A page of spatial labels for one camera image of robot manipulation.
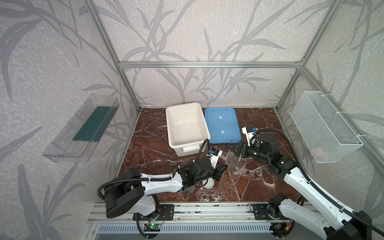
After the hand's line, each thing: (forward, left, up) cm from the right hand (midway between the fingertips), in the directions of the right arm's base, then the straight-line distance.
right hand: (231, 141), depth 74 cm
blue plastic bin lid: (+27, -1, -22) cm, 35 cm away
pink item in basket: (-5, -42, -2) cm, 43 cm away
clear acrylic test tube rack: (-3, -6, -21) cm, 22 cm away
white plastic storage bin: (+22, +25, -21) cm, 40 cm away
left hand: (-9, +1, -8) cm, 12 cm away
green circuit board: (-34, +39, -23) cm, 57 cm away
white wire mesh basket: (-5, -38, +12) cm, 40 cm away
